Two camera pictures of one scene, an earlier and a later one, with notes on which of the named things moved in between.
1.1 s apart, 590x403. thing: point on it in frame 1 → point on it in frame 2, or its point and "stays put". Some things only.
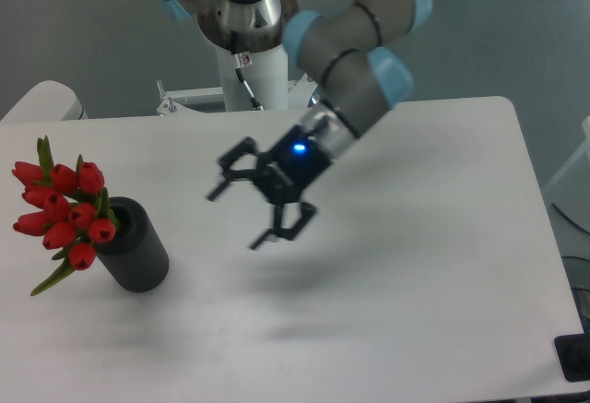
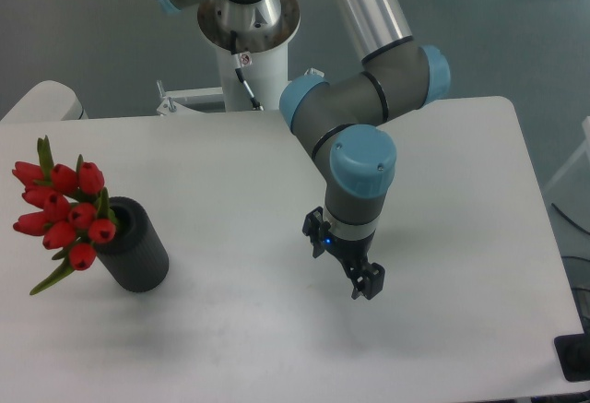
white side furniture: (582, 149) stays put
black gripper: (282, 175) → (352, 254)
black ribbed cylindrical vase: (135, 257) stays put
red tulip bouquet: (71, 208) stays put
